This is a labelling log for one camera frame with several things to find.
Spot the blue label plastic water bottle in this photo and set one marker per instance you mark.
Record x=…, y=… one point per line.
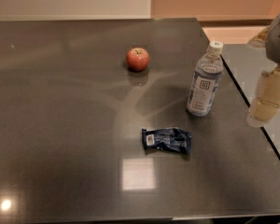
x=207, y=74

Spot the blue crumpled snack wrapper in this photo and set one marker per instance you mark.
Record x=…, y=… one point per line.
x=168, y=139

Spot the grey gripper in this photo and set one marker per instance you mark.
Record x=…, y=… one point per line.
x=279, y=42

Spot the red apple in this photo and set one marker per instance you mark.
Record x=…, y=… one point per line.
x=137, y=59

